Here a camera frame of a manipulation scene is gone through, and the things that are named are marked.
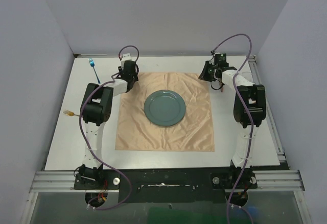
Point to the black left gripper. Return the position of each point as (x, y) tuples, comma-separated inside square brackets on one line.
[(120, 69)]

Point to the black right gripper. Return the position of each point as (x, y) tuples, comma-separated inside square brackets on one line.
[(204, 75)]

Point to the blue fork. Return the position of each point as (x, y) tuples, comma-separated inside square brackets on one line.
[(92, 64)]

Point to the teal round plate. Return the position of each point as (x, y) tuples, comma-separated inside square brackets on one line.
[(164, 108)]

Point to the peach satin cloth napkin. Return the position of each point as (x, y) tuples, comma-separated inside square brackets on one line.
[(193, 133)]

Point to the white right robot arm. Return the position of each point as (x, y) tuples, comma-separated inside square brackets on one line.
[(249, 109)]

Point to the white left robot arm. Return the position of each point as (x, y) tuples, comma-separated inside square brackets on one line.
[(95, 112)]

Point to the clear drinking glass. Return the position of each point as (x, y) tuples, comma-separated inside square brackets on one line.
[(248, 76)]

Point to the gold fork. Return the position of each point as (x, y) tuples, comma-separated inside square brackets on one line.
[(70, 113)]

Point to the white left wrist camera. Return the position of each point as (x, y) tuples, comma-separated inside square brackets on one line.
[(126, 57)]

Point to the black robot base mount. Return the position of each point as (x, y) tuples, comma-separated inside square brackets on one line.
[(180, 185)]

